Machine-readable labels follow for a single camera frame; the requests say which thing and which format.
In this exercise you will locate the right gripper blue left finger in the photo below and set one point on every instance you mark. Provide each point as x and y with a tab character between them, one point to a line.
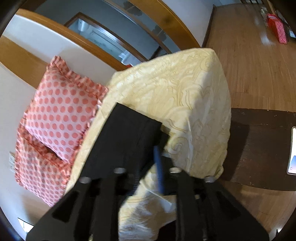
89	211

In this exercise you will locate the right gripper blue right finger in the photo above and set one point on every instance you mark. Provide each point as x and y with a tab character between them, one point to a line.
205	210

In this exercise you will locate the black pants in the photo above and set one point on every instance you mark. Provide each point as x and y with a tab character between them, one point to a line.
127	140

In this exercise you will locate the left pink polka-dot pillow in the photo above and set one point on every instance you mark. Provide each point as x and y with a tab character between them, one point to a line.
38	169

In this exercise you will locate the pink polka-dot pillow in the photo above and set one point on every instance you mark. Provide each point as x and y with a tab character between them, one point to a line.
38	169
63	108

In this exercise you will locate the white smartphone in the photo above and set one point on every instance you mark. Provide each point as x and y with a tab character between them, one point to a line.
291	168

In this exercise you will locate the right pink polka-dot pillow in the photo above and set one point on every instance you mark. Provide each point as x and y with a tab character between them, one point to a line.
63	108

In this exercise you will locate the cream patterned bed mattress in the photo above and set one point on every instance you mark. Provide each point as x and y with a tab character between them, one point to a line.
188	93

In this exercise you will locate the red gift bag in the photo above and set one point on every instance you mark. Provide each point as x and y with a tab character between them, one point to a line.
277	27

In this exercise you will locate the dark wooden bed frame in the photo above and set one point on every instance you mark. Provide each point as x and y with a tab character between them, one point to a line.
258	149

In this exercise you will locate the white wall socket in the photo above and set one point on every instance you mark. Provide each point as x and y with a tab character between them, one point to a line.
12	161

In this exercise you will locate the wooden door frame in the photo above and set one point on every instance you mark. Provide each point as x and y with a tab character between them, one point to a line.
157	10

